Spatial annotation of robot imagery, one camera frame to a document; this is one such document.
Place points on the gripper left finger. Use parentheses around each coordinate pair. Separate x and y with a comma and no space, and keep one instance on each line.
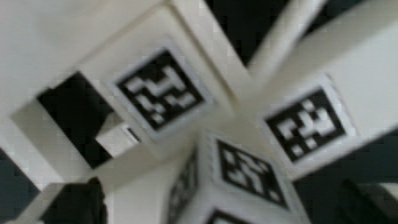
(67,204)

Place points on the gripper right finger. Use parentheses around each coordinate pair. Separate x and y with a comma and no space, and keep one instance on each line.
(366,204)

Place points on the white tagged cube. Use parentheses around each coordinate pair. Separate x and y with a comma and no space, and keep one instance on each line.
(229,189)

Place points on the white chair back frame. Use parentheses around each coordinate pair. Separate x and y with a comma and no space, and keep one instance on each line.
(122,80)

